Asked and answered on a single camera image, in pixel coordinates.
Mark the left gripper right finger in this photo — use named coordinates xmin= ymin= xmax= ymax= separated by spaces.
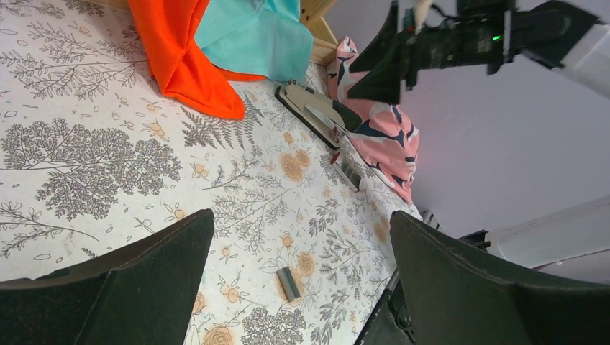
xmin=390 ymin=211 xmax=609 ymax=344

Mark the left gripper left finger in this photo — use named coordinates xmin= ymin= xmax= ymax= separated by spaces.
xmin=1 ymin=209 xmax=214 ymax=344

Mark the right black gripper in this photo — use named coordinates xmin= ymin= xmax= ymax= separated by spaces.
xmin=347 ymin=1 xmax=504 ymax=104

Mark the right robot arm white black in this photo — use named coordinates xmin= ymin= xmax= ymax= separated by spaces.
xmin=347 ymin=1 xmax=609 ymax=104

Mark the wooden clothes rack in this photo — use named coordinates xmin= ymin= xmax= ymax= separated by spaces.
xmin=299 ymin=0 xmax=338 ymax=66

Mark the pink patterned cloth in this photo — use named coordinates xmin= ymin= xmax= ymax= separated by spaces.
xmin=327 ymin=36 xmax=420 ymax=204

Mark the teal t-shirt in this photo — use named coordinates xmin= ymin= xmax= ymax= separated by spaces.
xmin=194 ymin=1 xmax=314 ymax=82

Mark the floral table mat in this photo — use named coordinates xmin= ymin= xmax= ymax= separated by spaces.
xmin=1 ymin=1 xmax=417 ymax=344

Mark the orange t-shirt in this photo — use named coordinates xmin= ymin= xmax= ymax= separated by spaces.
xmin=127 ymin=0 xmax=265 ymax=120

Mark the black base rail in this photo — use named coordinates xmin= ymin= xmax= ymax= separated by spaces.
xmin=352 ymin=228 xmax=492 ymax=345

